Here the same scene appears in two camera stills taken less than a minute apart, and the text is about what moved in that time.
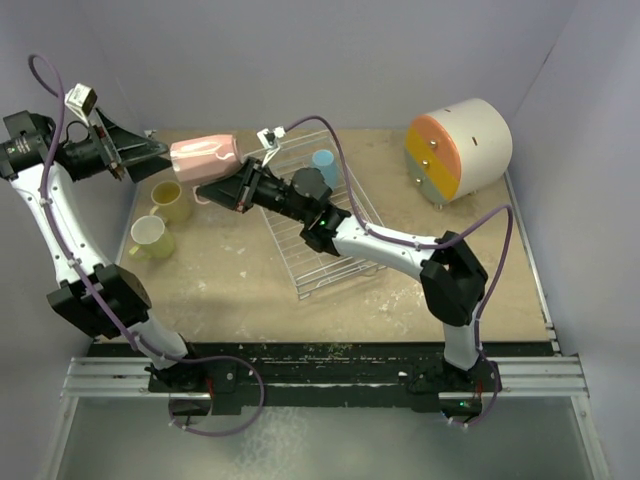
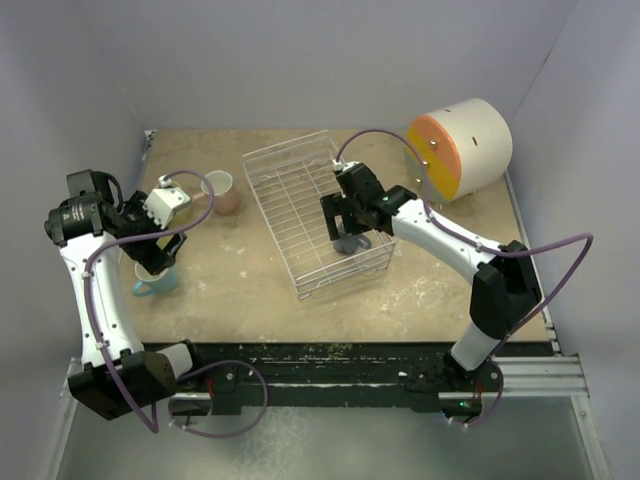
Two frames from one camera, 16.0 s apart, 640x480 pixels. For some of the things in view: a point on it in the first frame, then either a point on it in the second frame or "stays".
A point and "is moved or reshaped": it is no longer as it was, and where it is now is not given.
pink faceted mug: x=204 y=159 is moved or reshaped
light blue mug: x=324 y=160 → x=149 y=284
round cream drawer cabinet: x=458 y=149 stays
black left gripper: x=124 y=148 → x=152 y=257
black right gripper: x=239 y=192 → x=337 y=204
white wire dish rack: x=310 y=269 stays
